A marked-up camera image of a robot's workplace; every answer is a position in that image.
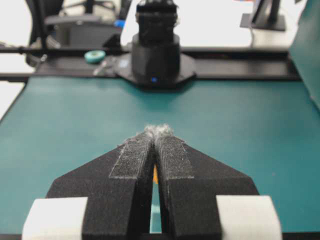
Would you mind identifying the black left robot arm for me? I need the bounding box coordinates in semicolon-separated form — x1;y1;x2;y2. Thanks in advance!
114;0;196;89

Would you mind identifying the orange block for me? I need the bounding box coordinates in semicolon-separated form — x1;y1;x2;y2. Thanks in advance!
152;165;159;185

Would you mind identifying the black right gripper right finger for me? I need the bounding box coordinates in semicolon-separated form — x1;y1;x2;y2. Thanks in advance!
155;135;283;240

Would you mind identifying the teal tape roll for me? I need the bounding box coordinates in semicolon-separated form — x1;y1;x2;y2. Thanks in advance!
84;50;106;64

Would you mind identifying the teal side panel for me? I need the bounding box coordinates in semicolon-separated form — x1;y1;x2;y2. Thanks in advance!
289;0;320;108

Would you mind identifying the black monitor stand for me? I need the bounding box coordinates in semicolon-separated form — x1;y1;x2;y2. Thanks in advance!
240;0;286;32

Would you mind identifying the black office chair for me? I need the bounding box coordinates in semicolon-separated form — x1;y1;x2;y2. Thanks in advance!
26;0;123;67

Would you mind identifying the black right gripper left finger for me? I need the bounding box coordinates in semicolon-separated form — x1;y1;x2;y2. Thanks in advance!
22;132;153;240

